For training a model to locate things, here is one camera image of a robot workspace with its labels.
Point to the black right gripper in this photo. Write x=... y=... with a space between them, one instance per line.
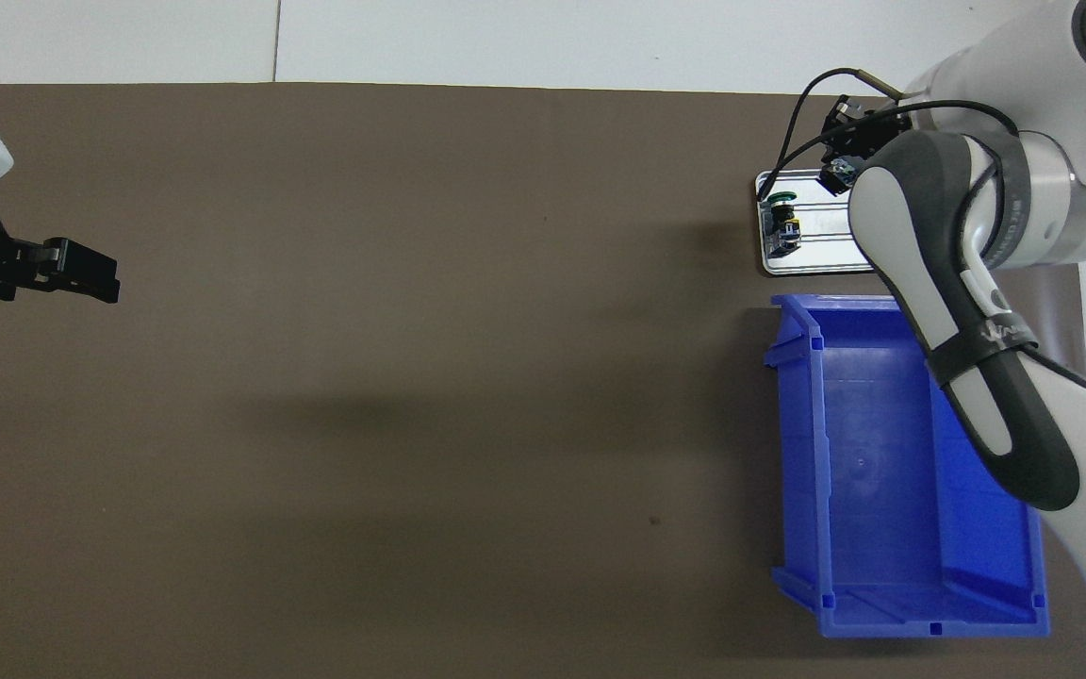
x=887 y=127

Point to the green push button switch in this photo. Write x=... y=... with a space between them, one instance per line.
x=783 y=231
x=840 y=176

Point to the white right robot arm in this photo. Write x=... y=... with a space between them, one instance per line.
x=1024 y=189

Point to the silver metal tray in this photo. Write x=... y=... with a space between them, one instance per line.
x=826 y=255

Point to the brown table mat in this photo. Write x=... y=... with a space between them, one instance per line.
x=411 y=283

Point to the blue plastic storage bin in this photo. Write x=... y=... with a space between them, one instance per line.
x=863 y=471

